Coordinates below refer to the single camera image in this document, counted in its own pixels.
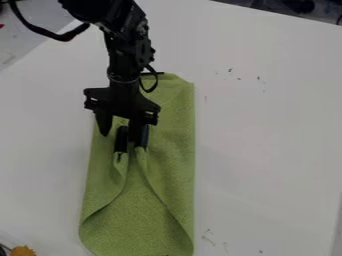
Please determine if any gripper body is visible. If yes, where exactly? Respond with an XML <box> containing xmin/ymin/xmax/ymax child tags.
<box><xmin>82</xmin><ymin>75</ymin><xmax>162</xmax><ymax>138</ymax></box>

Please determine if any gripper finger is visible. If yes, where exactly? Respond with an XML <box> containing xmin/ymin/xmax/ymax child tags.
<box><xmin>129</xmin><ymin>119</ymin><xmax>151</xmax><ymax>150</ymax></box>
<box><xmin>113</xmin><ymin>125</ymin><xmax>131</xmax><ymax>155</ymax></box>

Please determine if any green cloth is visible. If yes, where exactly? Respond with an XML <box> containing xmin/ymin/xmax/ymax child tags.
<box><xmin>77</xmin><ymin>72</ymin><xmax>197</xmax><ymax>256</ymax></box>

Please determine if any orange toy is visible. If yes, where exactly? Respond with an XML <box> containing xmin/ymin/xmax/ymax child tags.
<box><xmin>9</xmin><ymin>245</ymin><xmax>38</xmax><ymax>256</ymax></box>

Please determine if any black cable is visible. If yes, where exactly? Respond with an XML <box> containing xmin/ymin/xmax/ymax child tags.
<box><xmin>6</xmin><ymin>0</ymin><xmax>93</xmax><ymax>43</ymax></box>

